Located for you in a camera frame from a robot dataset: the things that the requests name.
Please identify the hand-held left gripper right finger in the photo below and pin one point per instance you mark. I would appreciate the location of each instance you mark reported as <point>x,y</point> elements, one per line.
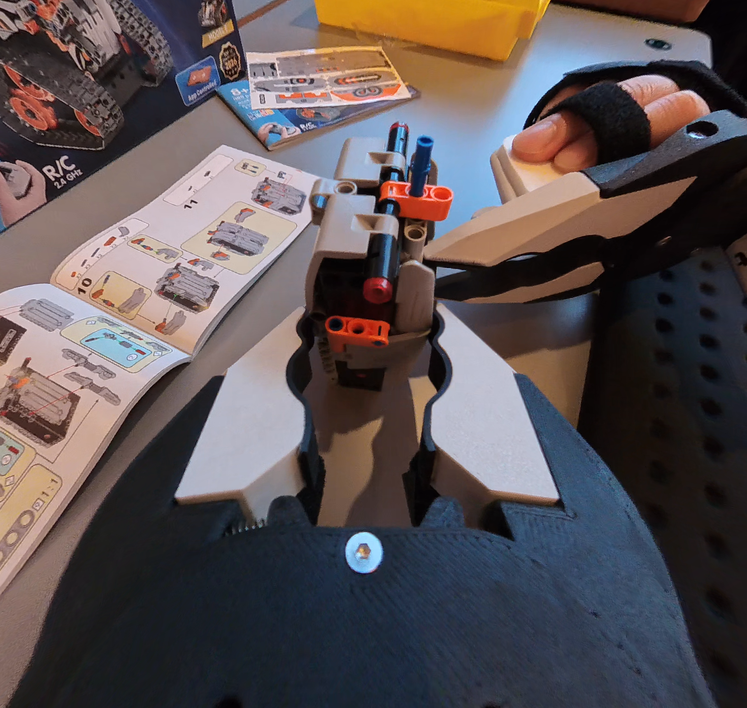
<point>490,434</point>

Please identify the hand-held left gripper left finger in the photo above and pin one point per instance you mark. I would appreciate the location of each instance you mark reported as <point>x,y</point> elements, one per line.
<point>251,434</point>

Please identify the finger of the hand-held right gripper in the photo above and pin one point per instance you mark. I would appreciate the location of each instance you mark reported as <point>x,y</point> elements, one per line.
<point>543,285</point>
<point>525,223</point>

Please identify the grey building block robot model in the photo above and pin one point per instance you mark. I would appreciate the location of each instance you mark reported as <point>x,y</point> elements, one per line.
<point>350,235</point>

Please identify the grey desk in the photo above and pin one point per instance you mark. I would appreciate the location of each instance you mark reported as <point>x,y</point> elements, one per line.
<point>467,107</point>

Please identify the person's right hand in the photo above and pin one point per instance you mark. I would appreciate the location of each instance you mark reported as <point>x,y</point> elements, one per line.
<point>671,101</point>

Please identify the black perforated board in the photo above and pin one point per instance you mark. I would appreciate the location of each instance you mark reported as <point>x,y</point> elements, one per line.
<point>671,428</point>

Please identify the open instruction manual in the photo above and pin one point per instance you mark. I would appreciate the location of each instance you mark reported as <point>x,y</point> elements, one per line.
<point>116,311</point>

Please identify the yellow plastic bin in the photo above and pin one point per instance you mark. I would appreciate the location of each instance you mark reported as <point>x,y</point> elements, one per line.
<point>432,8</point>

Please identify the white sticker sheet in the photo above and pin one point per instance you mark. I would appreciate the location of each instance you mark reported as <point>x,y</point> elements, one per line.
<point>327,78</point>

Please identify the small blue booklet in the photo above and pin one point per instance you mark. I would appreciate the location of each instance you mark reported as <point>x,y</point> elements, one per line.
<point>280,127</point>

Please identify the blue robot kit box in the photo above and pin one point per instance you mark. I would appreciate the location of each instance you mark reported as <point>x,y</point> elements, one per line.
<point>87,78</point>

